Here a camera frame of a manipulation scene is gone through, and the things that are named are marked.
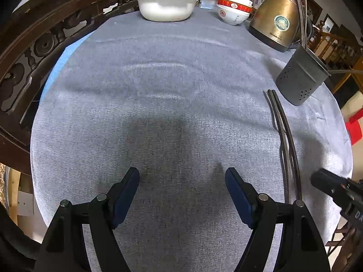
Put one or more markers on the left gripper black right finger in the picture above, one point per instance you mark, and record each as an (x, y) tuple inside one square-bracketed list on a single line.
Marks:
[(301, 247)]

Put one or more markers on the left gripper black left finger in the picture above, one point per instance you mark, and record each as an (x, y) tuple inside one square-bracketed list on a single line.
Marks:
[(63, 247)]

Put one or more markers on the dark metal chopstick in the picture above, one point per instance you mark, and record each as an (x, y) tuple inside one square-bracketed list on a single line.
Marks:
[(283, 144), (302, 18), (289, 155)]

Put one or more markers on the red plastic chair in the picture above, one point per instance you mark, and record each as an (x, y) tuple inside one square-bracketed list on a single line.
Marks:
[(353, 127)]

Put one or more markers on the chopstick in holder leaning right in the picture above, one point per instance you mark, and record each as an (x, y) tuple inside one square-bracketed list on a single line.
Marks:
[(344, 71)]

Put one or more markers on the grey perforated utensil holder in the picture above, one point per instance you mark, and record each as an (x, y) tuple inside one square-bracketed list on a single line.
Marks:
[(303, 74)]

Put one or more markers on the gold electric kettle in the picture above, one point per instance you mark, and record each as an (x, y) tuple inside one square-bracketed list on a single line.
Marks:
[(277, 24)]

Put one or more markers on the grey tablecloth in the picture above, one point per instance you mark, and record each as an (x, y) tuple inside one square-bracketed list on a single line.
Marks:
[(181, 102)]

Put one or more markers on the red white stacked bowls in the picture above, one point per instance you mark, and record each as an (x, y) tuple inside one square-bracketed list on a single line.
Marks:
[(234, 12)]

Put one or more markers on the dark carved wooden chair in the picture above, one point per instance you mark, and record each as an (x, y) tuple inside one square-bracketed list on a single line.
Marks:
[(32, 39)]

